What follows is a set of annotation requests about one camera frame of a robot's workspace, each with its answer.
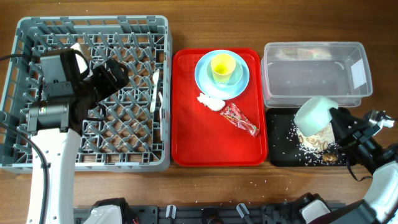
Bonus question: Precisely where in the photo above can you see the rice and food scraps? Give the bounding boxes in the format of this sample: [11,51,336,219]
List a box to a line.
[287,123,339,166]

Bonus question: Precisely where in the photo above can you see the mint green food bowl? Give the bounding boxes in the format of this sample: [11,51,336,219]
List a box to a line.
[294,96,338,137]

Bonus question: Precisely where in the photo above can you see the white plastic spoon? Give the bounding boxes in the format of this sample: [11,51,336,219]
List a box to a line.
[150,69,160,113]

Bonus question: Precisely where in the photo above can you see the white plastic fork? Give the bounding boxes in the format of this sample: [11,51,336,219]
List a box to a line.
[158,92,164,141]

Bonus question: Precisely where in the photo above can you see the white napkin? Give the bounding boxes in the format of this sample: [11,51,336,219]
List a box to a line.
[197,93,226,111]

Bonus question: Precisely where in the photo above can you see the red snack wrapper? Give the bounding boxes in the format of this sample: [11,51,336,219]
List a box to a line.
[220,103,259,137]

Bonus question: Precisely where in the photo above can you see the yellow plastic cup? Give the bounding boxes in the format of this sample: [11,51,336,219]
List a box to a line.
[210,53,236,83]

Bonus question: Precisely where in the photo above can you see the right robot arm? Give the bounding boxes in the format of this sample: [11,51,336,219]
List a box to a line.
[294,107,397,223]

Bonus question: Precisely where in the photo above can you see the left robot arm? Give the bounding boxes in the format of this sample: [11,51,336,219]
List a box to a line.
[26,49,129,223]

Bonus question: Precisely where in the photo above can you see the black waste tray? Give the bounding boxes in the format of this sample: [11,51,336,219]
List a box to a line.
[266,108,346,167]

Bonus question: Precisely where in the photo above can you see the grey dishwasher rack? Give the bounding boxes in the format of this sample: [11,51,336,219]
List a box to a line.
[1,15,172,174]

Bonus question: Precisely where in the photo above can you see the clear plastic bin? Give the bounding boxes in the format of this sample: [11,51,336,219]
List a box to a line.
[261,42,373,108]

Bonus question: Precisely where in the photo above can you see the red plastic tray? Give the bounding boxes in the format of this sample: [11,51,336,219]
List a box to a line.
[170,48,268,167]

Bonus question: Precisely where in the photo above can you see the light blue plate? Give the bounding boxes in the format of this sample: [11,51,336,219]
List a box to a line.
[194,50,250,100]

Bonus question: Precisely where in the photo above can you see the small mint green bowl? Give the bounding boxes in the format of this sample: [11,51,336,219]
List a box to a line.
[207,62,243,87]

